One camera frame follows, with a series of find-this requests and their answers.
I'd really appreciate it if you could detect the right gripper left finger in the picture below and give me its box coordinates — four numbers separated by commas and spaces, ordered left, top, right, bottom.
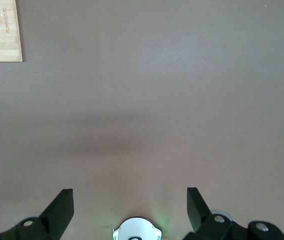
0, 188, 75, 240

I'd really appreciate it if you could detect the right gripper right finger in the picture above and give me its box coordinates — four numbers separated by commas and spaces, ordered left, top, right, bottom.
183, 187, 284, 240

